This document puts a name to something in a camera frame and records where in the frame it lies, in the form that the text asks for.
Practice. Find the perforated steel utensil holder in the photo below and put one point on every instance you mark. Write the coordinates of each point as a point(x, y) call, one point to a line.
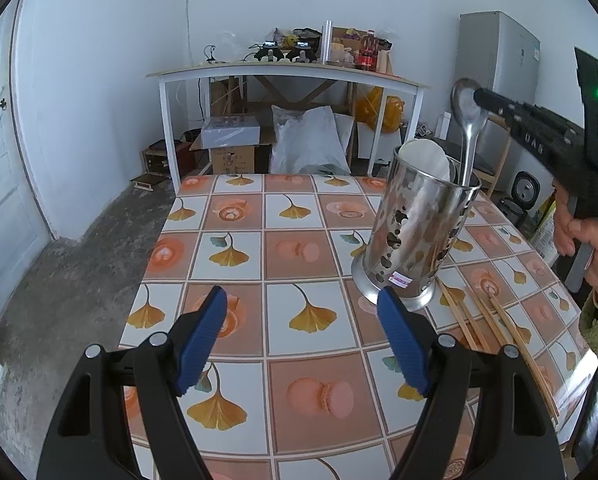
point(414, 220)

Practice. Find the red cooking oil bottles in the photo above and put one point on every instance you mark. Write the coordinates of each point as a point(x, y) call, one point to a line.
point(369, 55)

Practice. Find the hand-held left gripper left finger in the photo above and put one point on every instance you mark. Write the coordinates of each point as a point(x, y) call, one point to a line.
point(204, 345)

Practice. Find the black rice cooker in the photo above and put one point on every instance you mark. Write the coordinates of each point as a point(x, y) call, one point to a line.
point(524, 190)

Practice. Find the ginkgo leaf printed tablecloth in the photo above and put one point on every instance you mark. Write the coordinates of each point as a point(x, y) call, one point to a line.
point(304, 255)

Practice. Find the grey wrapped box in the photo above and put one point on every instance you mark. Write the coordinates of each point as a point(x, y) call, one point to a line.
point(231, 132)

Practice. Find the yellow plastic bag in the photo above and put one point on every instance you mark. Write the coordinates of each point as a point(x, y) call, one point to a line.
point(386, 110)

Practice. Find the white metal frame desk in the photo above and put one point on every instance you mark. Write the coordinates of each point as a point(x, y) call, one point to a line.
point(279, 67)

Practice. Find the yellow and white rice bag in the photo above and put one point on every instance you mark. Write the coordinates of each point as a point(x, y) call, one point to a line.
point(546, 230)

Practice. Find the white upright box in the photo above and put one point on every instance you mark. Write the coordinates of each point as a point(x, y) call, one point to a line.
point(444, 126)

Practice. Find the wooden chair with dark seat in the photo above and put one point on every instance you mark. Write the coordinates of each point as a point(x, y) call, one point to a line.
point(504, 160)

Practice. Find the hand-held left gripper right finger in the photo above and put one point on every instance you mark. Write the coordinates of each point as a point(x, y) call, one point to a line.
point(404, 345)

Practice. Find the white plastic bag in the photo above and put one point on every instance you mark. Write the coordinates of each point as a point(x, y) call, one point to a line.
point(304, 140)

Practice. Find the clear plastic roll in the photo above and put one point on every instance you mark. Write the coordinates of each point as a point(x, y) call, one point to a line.
point(327, 42)

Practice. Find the grey refrigerator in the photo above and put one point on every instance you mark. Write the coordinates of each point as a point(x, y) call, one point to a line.
point(499, 55)

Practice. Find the white panel door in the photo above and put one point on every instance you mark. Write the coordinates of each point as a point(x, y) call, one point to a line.
point(9, 185)

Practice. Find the steel spoon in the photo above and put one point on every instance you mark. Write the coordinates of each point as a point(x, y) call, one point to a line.
point(466, 110)

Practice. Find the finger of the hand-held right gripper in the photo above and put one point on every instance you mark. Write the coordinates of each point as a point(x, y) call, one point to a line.
point(494, 102)

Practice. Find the black device with screen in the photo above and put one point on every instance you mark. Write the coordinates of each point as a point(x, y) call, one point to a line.
point(301, 52)
point(268, 53)

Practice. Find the dark red wooden box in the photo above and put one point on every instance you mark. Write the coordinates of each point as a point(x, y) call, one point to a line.
point(156, 157)

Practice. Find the stained cardboard box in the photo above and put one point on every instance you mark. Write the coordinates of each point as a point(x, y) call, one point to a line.
point(231, 160)

